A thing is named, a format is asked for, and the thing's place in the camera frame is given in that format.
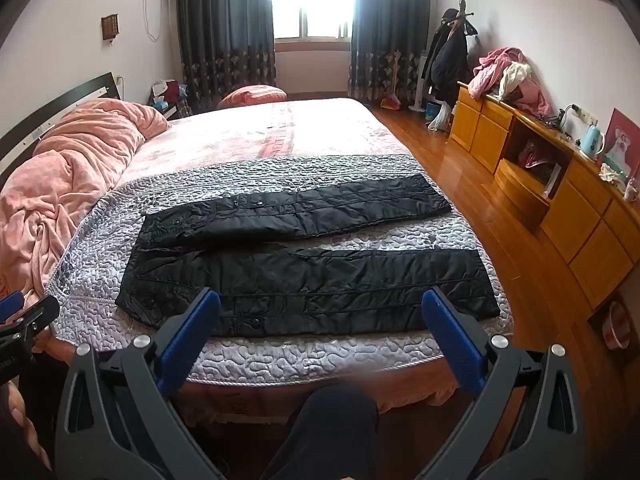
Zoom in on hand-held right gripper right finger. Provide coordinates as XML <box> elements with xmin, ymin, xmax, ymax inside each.
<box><xmin>421</xmin><ymin>287</ymin><xmax>588</xmax><ymax>480</ymax></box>

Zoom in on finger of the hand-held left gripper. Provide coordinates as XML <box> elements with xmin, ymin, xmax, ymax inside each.
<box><xmin>0</xmin><ymin>291</ymin><xmax>61</xmax><ymax>347</ymax></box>

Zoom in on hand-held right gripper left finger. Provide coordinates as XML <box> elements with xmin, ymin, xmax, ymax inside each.
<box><xmin>54</xmin><ymin>287</ymin><xmax>226</xmax><ymax>480</ymax></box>

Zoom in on black pants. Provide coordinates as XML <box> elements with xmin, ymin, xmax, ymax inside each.
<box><xmin>115</xmin><ymin>174</ymin><xmax>501</xmax><ymax>337</ymax></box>

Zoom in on grey quilted blanket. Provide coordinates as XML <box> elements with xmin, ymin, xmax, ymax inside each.
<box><xmin>45</xmin><ymin>152</ymin><xmax>513</xmax><ymax>386</ymax></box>

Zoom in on pink comforter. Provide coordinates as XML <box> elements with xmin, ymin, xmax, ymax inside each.
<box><xmin>0</xmin><ymin>99</ymin><xmax>173</xmax><ymax>306</ymax></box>

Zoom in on person's leg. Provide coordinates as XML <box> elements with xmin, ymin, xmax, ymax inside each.
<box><xmin>260</xmin><ymin>384</ymin><xmax>379</xmax><ymax>480</ymax></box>

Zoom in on pink bowl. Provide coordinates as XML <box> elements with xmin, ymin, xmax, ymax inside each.
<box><xmin>602</xmin><ymin>302</ymin><xmax>633</xmax><ymax>348</ymax></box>

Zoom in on long wooden dresser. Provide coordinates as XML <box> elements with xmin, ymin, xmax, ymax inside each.
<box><xmin>448</xmin><ymin>81</ymin><xmax>640</xmax><ymax>311</ymax></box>

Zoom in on red bag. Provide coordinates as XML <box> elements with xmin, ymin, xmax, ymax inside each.
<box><xmin>518</xmin><ymin>140</ymin><xmax>551</xmax><ymax>171</ymax></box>

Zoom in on dark wooden headboard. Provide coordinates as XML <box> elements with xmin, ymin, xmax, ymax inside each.
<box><xmin>0</xmin><ymin>72</ymin><xmax>123</xmax><ymax>176</ymax></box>

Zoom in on white plastic bag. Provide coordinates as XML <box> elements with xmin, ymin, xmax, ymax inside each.
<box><xmin>427</xmin><ymin>101</ymin><xmax>453</xmax><ymax>132</ymax></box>

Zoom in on cluttered nightstand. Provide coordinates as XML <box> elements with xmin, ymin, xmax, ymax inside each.
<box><xmin>148</xmin><ymin>79</ymin><xmax>193</xmax><ymax>121</ymax></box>

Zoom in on red dustpan with broom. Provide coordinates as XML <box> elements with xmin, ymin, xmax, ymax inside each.
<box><xmin>380</xmin><ymin>50</ymin><xmax>402</xmax><ymax>111</ymax></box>

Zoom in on light blue kettle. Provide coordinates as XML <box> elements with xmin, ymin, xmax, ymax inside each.
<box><xmin>580</xmin><ymin>125</ymin><xmax>606</xmax><ymax>158</ymax></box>

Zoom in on orange pillow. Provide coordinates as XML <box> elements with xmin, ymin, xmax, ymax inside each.
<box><xmin>217</xmin><ymin>85</ymin><xmax>287</xmax><ymax>109</ymax></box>

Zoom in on white standing fan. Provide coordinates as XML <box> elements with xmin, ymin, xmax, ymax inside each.
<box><xmin>407</xmin><ymin>50</ymin><xmax>436</xmax><ymax>112</ymax></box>

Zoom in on pink picture board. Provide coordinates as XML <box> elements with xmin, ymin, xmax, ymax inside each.
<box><xmin>602</xmin><ymin>107</ymin><xmax>640</xmax><ymax>173</ymax></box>

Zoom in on white garment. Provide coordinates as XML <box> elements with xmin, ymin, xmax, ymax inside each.
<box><xmin>497</xmin><ymin>63</ymin><xmax>533</xmax><ymax>98</ymax></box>

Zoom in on dark hanging coats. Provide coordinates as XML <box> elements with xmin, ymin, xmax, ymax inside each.
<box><xmin>427</xmin><ymin>8</ymin><xmax>471</xmax><ymax>103</ymax></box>

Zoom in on pile of pink clothes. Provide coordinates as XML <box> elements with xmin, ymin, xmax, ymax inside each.
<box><xmin>467</xmin><ymin>47</ymin><xmax>553</xmax><ymax>118</ymax></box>

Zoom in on dark patterned curtain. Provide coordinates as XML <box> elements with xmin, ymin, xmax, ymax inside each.
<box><xmin>348</xmin><ymin>0</ymin><xmax>432</xmax><ymax>106</ymax></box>
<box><xmin>175</xmin><ymin>0</ymin><xmax>277</xmax><ymax>113</ymax></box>

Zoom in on wooden coat rack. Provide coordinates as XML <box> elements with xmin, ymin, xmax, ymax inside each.
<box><xmin>440</xmin><ymin>0</ymin><xmax>478</xmax><ymax>36</ymax></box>

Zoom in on window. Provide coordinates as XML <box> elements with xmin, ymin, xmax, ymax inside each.
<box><xmin>260</xmin><ymin>0</ymin><xmax>363</xmax><ymax>42</ymax></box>

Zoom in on wall socket with plugs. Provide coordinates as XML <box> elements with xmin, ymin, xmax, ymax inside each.
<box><xmin>570</xmin><ymin>104</ymin><xmax>598</xmax><ymax>126</ymax></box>

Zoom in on white power cable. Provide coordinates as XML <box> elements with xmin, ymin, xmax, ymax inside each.
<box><xmin>141</xmin><ymin>0</ymin><xmax>161</xmax><ymax>43</ymax></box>

